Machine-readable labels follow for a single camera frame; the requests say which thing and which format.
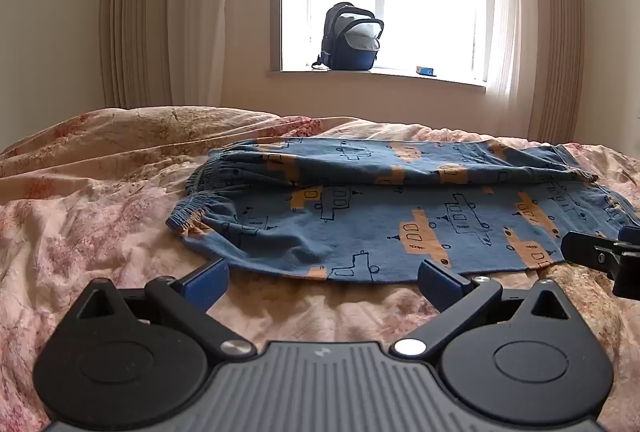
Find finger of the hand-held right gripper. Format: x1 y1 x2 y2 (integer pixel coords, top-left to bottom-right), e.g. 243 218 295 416
560 232 624 275
619 226 640 253

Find white windowsill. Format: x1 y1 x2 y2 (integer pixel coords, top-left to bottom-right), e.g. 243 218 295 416
270 69 488 88

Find blue backpack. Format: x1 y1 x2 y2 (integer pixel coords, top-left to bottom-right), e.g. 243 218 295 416
312 2 385 72

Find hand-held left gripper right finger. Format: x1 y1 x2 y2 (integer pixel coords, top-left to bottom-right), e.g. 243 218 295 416
392 258 571 359

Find blue printed pants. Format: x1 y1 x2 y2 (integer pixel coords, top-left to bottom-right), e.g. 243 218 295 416
166 137 640 285

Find floral pink duvet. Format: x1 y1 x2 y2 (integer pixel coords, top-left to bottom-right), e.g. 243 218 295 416
0 106 640 432

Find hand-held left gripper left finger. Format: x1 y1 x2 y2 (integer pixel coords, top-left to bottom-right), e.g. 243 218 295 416
75 258 257 359

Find beige curtain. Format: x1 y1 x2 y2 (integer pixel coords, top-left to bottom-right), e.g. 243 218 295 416
100 0 283 110
487 0 587 143

